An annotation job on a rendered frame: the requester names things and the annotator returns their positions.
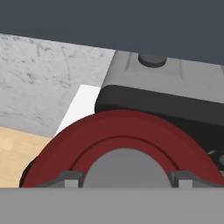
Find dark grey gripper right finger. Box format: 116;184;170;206
168;171;224;188

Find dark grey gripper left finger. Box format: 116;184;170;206
36;171;85;188

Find dark red blender lid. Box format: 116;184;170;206
19;109;224;188

